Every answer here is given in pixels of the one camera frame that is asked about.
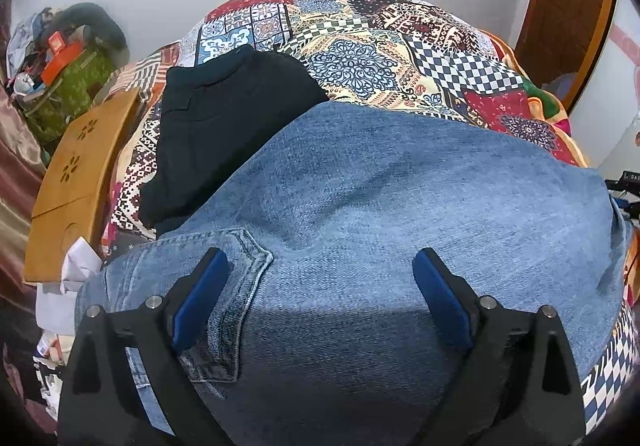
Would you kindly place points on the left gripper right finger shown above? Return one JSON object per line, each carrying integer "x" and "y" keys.
{"x": 473, "y": 409}

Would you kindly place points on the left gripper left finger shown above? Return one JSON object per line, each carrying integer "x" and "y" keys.
{"x": 161, "y": 329}

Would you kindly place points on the blue denim jeans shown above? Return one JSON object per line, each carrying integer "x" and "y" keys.
{"x": 321, "y": 336}

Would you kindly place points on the white papers pile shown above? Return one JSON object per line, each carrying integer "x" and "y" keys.
{"x": 55, "y": 300}

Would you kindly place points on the brown wooden door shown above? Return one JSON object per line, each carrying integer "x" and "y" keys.
{"x": 563, "y": 37}

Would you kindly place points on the striped satin curtain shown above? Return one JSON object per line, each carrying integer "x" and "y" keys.
{"x": 22, "y": 171}

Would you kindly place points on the black folded garment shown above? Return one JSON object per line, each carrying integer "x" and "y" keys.
{"x": 213, "y": 117}

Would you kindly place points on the green fabric storage bag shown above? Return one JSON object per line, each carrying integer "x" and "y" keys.
{"x": 48, "y": 112}

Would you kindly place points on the patchwork patterned quilt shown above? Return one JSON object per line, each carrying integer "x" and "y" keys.
{"x": 408, "y": 56}

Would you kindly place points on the orange box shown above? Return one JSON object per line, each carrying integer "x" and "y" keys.
{"x": 62, "y": 54}

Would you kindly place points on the light blue clothes heap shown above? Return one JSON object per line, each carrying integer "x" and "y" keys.
{"x": 24, "y": 36}

